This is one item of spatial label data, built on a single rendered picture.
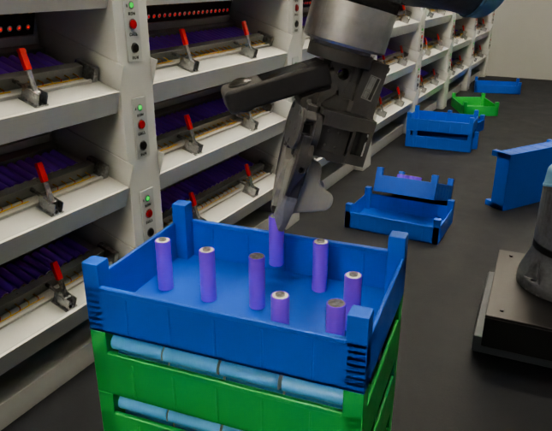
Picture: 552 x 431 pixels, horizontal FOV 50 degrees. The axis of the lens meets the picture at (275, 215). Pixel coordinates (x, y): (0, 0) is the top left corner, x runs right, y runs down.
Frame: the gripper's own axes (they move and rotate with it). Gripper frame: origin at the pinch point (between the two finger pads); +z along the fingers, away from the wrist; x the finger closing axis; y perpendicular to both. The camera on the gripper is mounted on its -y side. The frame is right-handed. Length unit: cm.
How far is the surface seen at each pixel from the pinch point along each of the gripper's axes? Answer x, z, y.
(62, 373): 39, 54, -23
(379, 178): 115, 21, 59
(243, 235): 5.5, 5.4, -2.0
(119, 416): -8.2, 24.1, -13.2
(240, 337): -15.7, 7.2, -4.0
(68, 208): 41, 21, -27
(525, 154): 116, 2, 107
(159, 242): 0.0, 5.9, -12.4
